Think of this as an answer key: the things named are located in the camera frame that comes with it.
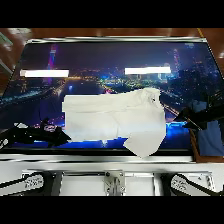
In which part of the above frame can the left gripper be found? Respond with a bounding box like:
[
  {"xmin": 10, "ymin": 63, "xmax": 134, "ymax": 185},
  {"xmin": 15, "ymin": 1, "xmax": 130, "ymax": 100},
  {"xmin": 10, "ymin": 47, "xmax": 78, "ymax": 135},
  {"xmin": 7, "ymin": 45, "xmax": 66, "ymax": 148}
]
[{"xmin": 39, "ymin": 117, "xmax": 72, "ymax": 148}]

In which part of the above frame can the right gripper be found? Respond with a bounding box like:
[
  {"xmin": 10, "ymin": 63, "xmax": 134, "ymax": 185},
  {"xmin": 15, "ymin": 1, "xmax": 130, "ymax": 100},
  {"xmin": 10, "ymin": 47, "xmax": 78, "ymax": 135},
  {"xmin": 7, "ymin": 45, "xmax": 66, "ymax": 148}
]
[{"xmin": 173, "ymin": 105, "xmax": 205, "ymax": 132}]

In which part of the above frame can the blue garment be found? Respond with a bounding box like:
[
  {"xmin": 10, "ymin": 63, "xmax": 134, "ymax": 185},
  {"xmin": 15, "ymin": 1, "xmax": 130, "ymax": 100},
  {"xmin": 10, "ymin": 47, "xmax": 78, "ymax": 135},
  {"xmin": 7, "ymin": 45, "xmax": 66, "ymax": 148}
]
[{"xmin": 196, "ymin": 100, "xmax": 224, "ymax": 157}]

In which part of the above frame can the white T-shirt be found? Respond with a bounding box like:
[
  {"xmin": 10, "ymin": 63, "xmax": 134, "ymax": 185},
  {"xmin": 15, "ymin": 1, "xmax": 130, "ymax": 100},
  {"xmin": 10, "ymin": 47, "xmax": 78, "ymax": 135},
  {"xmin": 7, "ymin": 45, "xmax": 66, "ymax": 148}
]
[{"xmin": 61, "ymin": 87, "xmax": 167, "ymax": 160}]

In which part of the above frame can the silver frame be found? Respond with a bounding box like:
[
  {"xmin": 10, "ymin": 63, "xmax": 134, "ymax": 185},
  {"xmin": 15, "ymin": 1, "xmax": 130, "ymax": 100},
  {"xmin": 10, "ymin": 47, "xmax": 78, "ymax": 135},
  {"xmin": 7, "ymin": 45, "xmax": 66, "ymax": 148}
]
[{"xmin": 0, "ymin": 153, "xmax": 224, "ymax": 197}]

